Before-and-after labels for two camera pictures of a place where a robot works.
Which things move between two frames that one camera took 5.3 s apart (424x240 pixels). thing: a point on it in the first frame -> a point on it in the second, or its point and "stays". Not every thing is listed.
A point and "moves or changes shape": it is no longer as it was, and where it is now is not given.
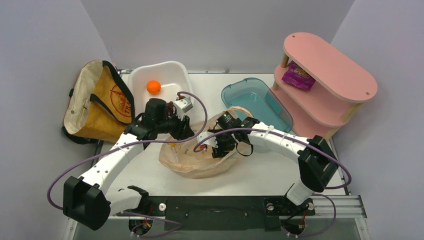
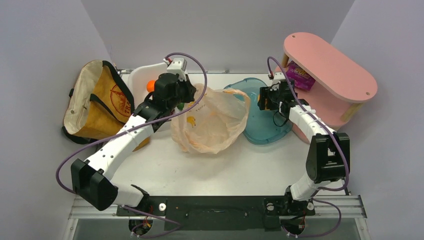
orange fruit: [153, 87] stays
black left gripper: [183, 130] -> [189, 89]
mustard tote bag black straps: [99, 107] stays
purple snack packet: [296, 75] stays
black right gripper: [221, 151] -> [266, 94]
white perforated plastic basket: [171, 75] stays
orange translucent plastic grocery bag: [185, 156] moves or changes shape
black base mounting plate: [219, 213] stays
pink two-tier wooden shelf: [320, 88] stays
